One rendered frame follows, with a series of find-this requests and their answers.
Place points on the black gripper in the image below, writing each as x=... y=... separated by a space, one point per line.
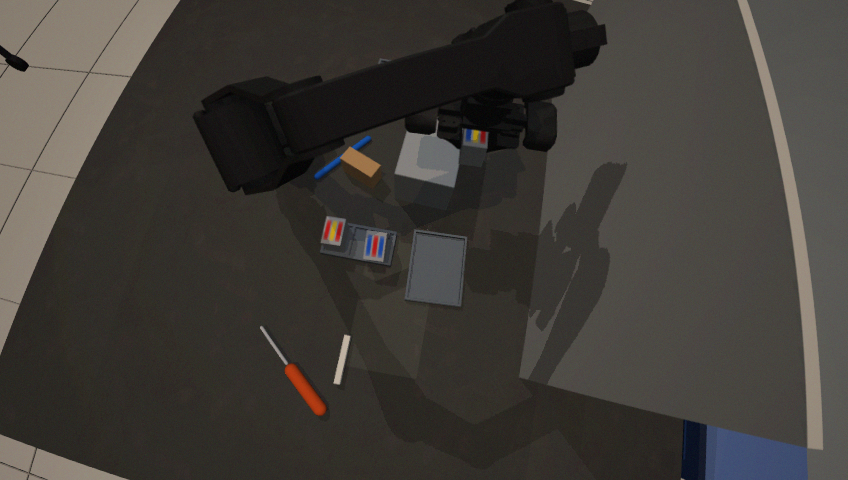
x=503 y=120

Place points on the tan rectangular block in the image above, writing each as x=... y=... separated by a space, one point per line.
x=361 y=167

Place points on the beige flat bar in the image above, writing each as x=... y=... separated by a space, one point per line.
x=342 y=359

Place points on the orange-handled screwdriver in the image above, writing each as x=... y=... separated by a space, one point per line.
x=299 y=381

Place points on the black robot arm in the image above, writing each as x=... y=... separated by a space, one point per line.
x=529 y=53

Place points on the blue rod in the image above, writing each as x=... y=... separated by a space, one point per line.
x=337 y=161

